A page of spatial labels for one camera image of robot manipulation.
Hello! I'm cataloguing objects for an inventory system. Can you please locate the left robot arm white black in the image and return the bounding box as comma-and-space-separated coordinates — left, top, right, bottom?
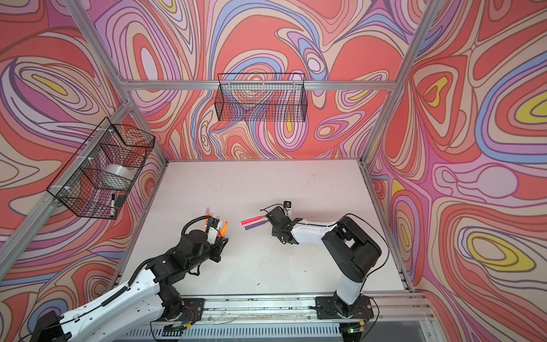
21, 215, 229, 341

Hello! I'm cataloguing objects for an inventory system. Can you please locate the orange thin marker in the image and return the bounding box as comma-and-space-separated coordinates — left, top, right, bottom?
219, 222, 227, 237

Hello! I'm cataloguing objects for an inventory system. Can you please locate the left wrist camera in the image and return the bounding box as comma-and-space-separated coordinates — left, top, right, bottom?
205, 217, 224, 245

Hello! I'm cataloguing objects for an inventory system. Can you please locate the pink marker upper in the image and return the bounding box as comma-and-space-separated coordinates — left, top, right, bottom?
240, 216, 266, 226

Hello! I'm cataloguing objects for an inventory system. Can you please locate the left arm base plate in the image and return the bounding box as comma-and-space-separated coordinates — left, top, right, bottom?
158, 285, 205, 323

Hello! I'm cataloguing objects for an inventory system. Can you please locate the black wire basket wall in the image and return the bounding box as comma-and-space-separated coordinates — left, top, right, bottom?
215, 72, 308, 123
47, 118, 155, 220

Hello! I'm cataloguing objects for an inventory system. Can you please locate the purple marker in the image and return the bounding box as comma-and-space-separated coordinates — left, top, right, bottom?
244, 221, 269, 231

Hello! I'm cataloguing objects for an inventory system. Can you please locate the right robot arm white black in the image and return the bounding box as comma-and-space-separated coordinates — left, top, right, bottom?
265, 206, 383, 321

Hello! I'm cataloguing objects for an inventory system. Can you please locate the aluminium front rail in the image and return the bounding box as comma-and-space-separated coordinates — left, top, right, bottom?
182, 292, 434, 324

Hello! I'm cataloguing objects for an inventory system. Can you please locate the black wire basket left wall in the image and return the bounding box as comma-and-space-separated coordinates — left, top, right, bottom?
47, 118, 155, 220

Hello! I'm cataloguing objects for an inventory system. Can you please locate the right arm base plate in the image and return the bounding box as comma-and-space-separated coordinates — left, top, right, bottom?
310, 295, 375, 322

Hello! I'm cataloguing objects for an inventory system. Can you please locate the black marker in basket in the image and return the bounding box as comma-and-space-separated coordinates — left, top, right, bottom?
110, 193, 117, 219

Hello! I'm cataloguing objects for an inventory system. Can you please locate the black wire basket back wall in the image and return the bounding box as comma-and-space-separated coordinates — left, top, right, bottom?
215, 72, 308, 123

